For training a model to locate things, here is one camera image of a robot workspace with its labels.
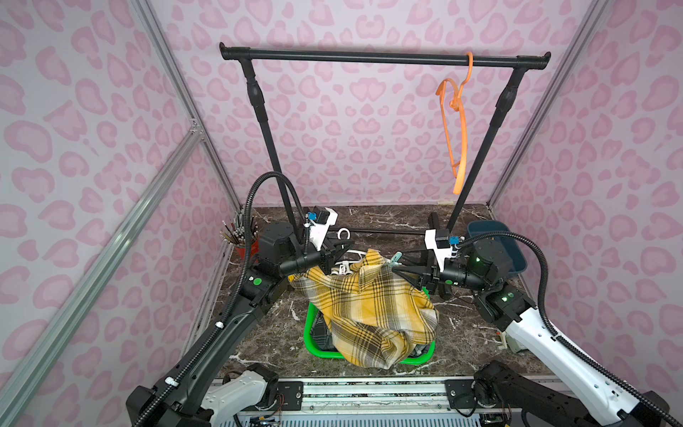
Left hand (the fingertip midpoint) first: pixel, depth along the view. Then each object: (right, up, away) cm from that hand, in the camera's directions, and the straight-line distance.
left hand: (353, 242), depth 65 cm
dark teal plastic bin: (+49, +3, +39) cm, 63 cm away
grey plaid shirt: (-9, -27, +12) cm, 31 cm away
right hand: (+10, -5, -2) cm, 12 cm away
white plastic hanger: (-2, -7, +4) cm, 8 cm away
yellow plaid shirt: (+5, -18, +3) cm, 19 cm away
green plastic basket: (-8, -31, +8) cm, 32 cm away
